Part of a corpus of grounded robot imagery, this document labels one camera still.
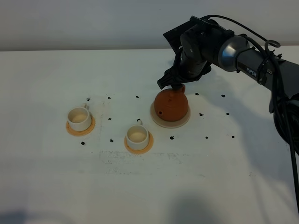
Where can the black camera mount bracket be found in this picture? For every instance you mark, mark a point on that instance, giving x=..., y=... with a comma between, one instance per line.
x=173, y=36

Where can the beige round teapot saucer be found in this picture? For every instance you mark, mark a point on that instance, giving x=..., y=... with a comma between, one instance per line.
x=168, y=124

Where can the right white teacup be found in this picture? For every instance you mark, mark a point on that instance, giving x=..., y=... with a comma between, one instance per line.
x=137, y=136

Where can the white teacup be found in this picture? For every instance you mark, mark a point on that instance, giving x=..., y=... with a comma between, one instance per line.
x=79, y=118
x=137, y=136

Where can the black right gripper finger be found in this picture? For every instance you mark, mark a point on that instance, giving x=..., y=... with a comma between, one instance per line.
x=171, y=78
x=184, y=84

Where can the orange coaster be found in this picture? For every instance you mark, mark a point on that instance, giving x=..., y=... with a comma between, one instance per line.
x=142, y=151
x=81, y=133

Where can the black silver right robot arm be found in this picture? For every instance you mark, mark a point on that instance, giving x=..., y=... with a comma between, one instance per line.
x=242, y=54

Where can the left orange coaster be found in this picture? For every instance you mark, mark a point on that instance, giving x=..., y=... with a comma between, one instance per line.
x=81, y=133

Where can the right orange coaster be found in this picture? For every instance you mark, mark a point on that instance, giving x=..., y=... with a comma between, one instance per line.
x=142, y=151

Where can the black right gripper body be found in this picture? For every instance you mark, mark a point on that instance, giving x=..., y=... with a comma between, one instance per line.
x=200, y=47

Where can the left white teacup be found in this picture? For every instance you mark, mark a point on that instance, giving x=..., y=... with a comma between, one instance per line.
x=79, y=118

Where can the brown clay teapot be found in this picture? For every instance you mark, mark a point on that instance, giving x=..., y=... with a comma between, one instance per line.
x=171, y=104

